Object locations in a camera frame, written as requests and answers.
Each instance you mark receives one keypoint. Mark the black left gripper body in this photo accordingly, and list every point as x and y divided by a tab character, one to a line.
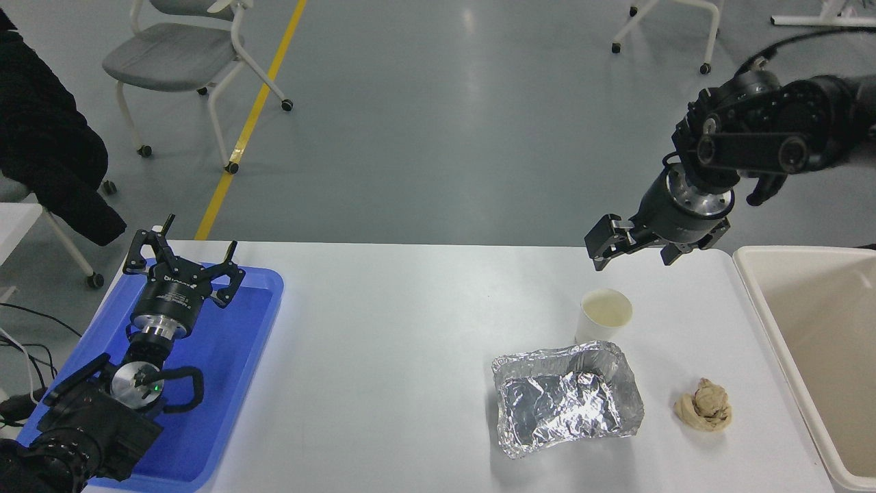
172	294

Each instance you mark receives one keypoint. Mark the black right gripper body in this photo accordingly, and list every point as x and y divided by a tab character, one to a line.
667	216

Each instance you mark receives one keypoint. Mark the white paper cup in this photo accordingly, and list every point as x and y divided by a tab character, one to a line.
606	311

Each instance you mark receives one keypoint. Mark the silver foil tray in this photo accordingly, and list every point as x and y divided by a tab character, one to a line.
568	404

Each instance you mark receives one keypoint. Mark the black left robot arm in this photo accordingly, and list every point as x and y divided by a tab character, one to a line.
96	424

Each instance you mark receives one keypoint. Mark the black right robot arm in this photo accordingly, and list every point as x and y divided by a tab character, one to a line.
766	137

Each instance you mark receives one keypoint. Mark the person's wheeled chair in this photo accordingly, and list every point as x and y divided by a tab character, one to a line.
68	246

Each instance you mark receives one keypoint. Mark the blue plastic tray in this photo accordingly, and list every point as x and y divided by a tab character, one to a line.
226	370

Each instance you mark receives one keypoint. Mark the small white side table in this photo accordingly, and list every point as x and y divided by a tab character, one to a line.
15	226

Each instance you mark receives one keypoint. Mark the person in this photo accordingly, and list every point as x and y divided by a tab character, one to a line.
41	137

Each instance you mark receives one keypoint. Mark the crumpled tan paper ball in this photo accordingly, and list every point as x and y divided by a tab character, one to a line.
705	407

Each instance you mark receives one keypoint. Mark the large pale bin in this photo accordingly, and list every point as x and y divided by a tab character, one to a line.
821	342

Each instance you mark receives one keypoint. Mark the white table foot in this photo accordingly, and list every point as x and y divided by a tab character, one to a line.
807	20

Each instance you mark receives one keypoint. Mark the grey seat white-frame chair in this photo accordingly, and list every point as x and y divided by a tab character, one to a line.
171	58

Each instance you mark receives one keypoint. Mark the white-frame wheeled chair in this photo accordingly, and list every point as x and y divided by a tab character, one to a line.
712	27

